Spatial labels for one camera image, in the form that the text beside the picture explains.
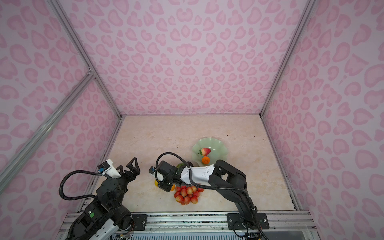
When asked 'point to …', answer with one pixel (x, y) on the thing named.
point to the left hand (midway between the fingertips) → (130, 160)
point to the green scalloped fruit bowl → (218, 150)
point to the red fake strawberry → (204, 151)
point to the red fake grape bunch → (185, 195)
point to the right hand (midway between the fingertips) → (162, 182)
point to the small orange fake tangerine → (205, 160)
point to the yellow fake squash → (173, 188)
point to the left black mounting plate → (140, 221)
